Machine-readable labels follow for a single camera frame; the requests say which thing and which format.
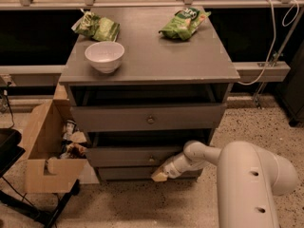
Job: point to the grey wooden drawer cabinet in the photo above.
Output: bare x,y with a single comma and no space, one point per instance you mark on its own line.
154,71

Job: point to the green chip bag right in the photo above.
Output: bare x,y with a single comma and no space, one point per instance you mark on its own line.
184,24

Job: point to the white ceramic bowl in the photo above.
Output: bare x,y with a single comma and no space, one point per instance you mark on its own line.
105,56

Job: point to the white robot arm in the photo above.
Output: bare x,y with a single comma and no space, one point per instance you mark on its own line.
248,179

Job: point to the green chip bag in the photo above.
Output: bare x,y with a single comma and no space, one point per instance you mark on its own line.
184,24
96,27

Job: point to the grey metal railing frame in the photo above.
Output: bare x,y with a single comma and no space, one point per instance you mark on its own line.
35,41

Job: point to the open cardboard box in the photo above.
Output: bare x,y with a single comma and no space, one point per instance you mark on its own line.
42,140

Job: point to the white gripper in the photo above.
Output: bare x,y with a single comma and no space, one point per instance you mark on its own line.
173,170

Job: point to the dark cabinet at right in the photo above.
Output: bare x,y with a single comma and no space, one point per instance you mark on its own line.
291,91

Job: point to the grey top drawer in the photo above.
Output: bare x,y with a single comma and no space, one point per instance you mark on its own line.
147,117

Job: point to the trash inside cardboard box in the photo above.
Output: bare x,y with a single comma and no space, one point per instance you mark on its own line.
73,143

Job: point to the green chip bag left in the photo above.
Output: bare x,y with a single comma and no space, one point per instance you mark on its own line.
96,27

